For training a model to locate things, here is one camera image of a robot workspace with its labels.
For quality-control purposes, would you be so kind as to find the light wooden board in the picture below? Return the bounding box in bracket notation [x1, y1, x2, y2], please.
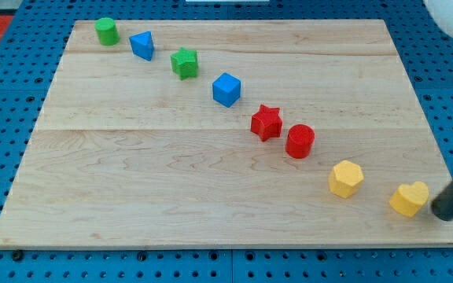
[0, 20, 453, 250]

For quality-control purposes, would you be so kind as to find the green star block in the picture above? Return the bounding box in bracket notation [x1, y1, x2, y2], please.
[171, 47, 198, 80]

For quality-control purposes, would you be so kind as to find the blue cube block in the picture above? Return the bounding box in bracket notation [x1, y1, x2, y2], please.
[212, 72, 241, 108]

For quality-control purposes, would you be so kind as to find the yellow heart block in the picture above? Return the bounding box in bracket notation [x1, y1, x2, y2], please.
[389, 181, 429, 218]

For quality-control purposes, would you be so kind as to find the red cylinder block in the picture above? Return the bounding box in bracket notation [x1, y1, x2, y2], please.
[285, 124, 315, 159]

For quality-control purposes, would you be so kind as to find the blue triangle block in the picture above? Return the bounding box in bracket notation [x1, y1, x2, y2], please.
[129, 31, 154, 61]

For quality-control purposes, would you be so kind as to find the yellow hexagon block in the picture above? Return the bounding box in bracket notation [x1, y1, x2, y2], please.
[328, 160, 364, 199]

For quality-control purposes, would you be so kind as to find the green cylinder block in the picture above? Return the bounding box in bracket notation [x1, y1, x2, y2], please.
[94, 17, 120, 46]

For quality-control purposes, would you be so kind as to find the red star block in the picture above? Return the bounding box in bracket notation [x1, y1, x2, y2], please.
[250, 105, 282, 142]

